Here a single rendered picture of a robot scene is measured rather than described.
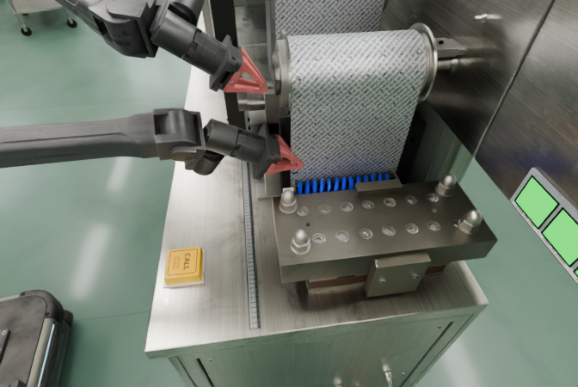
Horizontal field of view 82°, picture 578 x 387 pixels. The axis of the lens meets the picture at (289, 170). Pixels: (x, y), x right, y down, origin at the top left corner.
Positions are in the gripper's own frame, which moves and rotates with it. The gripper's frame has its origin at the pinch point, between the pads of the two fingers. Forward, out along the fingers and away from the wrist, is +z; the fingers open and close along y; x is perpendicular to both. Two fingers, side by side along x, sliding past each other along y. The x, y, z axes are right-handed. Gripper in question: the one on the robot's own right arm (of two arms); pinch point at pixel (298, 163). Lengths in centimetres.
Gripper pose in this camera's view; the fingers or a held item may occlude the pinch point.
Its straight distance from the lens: 68.8
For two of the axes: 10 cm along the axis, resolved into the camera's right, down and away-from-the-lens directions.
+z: 8.6, 2.7, 4.3
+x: 4.9, -6.8, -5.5
